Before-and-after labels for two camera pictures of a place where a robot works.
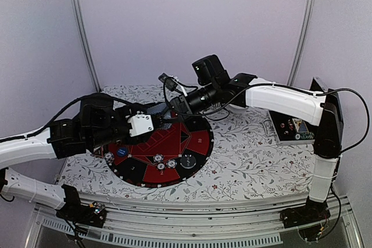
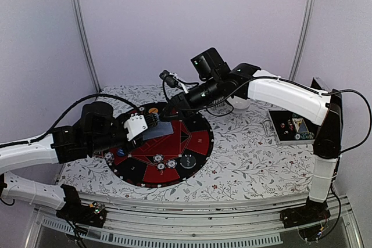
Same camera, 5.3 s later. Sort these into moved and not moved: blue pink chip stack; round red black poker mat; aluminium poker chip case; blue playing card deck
Moved: blue playing card deck
Not moved: round red black poker mat; aluminium poker chip case; blue pink chip stack
